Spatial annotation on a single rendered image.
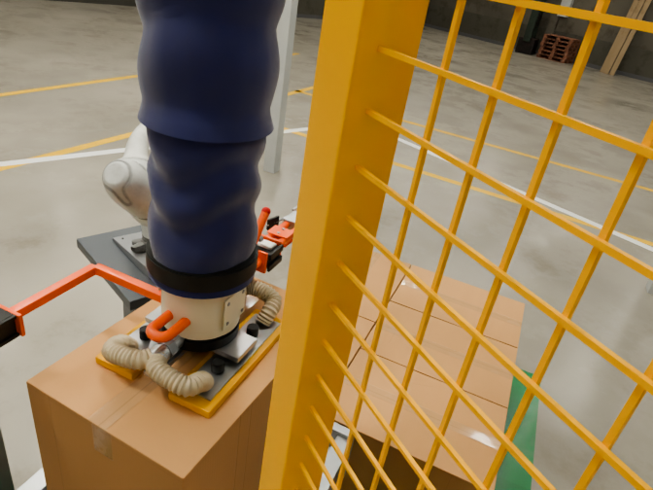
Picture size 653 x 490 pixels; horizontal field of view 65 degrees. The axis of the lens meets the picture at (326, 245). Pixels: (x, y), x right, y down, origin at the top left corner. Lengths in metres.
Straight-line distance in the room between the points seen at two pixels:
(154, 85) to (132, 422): 0.62
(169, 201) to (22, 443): 1.75
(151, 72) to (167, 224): 0.27
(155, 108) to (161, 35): 0.12
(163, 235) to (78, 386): 0.37
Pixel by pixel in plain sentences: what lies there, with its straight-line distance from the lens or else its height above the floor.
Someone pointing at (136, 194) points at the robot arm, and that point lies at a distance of 1.32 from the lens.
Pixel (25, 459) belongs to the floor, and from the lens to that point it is 2.49.
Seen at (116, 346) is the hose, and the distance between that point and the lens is 1.11.
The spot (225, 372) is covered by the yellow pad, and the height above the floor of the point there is 1.09.
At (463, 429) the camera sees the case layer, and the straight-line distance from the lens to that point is 1.95.
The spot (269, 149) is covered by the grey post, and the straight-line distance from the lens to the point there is 5.00.
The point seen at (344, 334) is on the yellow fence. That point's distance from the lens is 0.45.
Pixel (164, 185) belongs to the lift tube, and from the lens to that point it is 0.95.
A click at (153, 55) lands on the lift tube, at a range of 0.87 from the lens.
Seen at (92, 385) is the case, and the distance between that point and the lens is 1.17.
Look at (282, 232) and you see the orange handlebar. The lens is 1.41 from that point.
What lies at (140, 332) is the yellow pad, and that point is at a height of 1.11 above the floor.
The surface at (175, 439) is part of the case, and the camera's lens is 1.06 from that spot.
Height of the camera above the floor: 1.88
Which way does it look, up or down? 29 degrees down
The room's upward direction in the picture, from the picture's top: 10 degrees clockwise
